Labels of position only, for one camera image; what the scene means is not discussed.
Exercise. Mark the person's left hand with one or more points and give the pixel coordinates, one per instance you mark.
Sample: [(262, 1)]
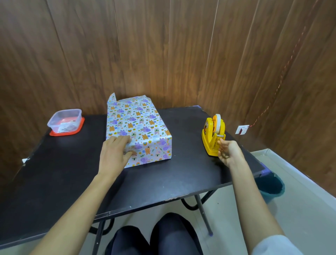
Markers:
[(114, 157)]

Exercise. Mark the person's right hand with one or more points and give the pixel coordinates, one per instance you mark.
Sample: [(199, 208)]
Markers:
[(232, 153)]

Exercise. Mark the person's right thumb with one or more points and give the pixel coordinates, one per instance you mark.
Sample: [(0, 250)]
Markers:
[(223, 142)]

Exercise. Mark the person's left thumb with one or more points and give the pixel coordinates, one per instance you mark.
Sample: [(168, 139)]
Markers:
[(130, 156)]

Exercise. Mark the gift box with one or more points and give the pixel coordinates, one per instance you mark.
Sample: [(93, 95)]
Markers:
[(139, 123)]

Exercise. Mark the person's left forearm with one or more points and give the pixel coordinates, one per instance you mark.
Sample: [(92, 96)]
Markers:
[(78, 212)]

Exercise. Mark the person's right forearm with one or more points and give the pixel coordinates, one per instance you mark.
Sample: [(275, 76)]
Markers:
[(252, 205)]

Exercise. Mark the yellow tape dispenser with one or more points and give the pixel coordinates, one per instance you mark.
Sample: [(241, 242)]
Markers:
[(210, 143)]

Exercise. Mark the clear tape roll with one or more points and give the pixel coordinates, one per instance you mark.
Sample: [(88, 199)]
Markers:
[(217, 123)]

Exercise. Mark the red container lid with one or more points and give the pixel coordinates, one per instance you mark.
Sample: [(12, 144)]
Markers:
[(80, 126)]

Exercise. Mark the teal waste bin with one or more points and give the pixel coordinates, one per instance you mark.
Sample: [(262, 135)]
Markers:
[(271, 187)]

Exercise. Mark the small items in container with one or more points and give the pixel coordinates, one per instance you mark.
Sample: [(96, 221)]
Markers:
[(67, 126)]

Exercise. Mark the clear plastic container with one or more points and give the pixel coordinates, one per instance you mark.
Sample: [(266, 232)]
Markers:
[(64, 119)]

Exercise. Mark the person's dark trousers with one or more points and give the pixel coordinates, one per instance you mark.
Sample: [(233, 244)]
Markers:
[(157, 239)]

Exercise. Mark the white paper scrap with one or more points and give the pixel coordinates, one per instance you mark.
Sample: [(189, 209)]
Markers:
[(25, 160)]

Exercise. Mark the white sleeve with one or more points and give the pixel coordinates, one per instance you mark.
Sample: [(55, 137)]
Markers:
[(278, 247)]

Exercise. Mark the white wall socket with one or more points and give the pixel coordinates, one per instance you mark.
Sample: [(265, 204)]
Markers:
[(241, 130)]

